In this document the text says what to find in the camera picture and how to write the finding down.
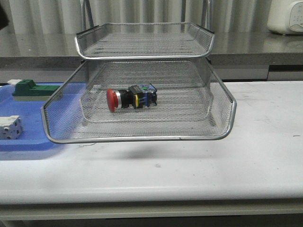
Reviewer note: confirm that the red emergency stop button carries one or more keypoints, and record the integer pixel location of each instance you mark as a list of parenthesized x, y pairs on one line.
[(137, 96)]

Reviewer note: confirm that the silver mesh tray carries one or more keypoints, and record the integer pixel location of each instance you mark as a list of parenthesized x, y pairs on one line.
[(121, 41), (172, 105), (164, 74)]

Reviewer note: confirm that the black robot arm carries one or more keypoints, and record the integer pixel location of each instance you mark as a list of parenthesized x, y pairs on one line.
[(4, 21)]

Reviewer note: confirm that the blue plastic tray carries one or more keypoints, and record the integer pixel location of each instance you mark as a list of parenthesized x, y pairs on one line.
[(62, 112)]

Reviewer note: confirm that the grey back counter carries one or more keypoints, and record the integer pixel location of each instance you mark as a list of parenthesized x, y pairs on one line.
[(235, 57)]

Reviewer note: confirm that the green electrical component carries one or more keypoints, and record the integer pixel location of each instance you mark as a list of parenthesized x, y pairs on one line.
[(28, 90)]

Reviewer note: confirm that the white terminal block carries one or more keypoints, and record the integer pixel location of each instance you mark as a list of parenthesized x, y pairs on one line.
[(10, 127)]

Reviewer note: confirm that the white appliance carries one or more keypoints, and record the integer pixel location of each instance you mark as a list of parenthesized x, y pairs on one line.
[(286, 17)]

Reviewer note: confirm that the silver rack frame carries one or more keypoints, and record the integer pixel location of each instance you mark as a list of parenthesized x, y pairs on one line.
[(87, 22)]

